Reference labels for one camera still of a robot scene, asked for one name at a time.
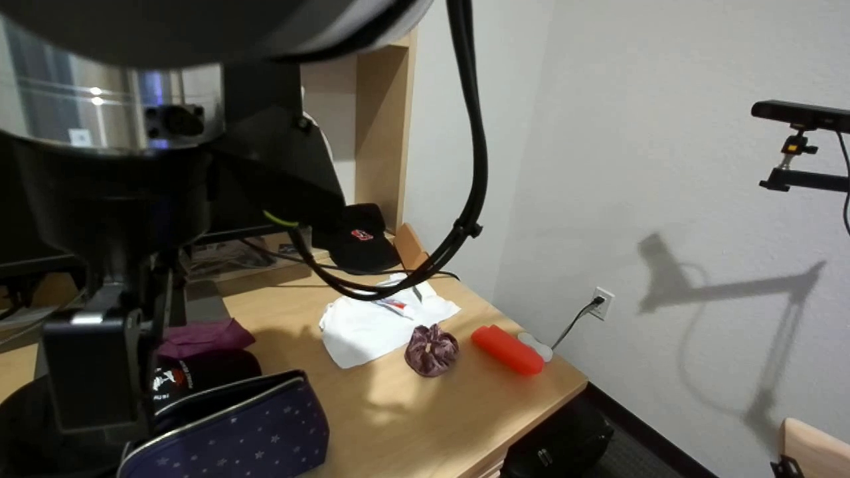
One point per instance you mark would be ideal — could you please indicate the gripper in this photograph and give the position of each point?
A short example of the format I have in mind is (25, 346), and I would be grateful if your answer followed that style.
(99, 192)

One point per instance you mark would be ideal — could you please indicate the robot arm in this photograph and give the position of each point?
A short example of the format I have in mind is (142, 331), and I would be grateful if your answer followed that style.
(199, 26)

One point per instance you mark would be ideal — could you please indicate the white tube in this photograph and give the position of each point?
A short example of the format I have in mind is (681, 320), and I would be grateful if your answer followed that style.
(393, 306)

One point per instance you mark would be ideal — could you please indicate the purple cloth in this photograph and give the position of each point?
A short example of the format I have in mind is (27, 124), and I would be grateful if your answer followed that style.
(202, 337)

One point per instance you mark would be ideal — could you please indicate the dark maroon cap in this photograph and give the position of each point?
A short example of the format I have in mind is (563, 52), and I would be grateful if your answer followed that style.
(212, 372)

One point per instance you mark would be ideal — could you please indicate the navy star pouch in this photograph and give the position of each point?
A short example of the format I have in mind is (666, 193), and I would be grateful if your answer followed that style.
(246, 431)

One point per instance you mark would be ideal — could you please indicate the white cloth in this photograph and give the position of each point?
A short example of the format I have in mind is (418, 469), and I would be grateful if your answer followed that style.
(365, 332)

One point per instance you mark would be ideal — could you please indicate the black cap with red logo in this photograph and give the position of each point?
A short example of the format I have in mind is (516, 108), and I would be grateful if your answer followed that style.
(362, 242)

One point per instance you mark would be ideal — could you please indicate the purple scrunchie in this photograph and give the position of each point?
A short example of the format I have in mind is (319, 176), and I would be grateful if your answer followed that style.
(431, 350)

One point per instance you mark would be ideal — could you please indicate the wooden shelf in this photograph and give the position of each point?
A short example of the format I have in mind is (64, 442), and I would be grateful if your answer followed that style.
(382, 133)

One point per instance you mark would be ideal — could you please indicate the red case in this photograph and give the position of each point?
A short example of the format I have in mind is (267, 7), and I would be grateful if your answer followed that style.
(508, 350)

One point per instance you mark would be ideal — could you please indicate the white bone-shaped object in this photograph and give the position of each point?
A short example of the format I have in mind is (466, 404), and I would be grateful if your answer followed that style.
(539, 345)

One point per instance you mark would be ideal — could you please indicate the black bag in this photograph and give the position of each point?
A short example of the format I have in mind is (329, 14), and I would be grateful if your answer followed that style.
(561, 445)

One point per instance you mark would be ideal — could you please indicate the wooden chair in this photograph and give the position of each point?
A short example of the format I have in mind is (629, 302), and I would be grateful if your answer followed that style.
(817, 451)

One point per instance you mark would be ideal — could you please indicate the wall socket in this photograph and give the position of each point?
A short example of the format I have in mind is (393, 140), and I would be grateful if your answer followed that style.
(603, 303)

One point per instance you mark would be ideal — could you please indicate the camera on mount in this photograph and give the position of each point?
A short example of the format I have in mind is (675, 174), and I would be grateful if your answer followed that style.
(807, 116)

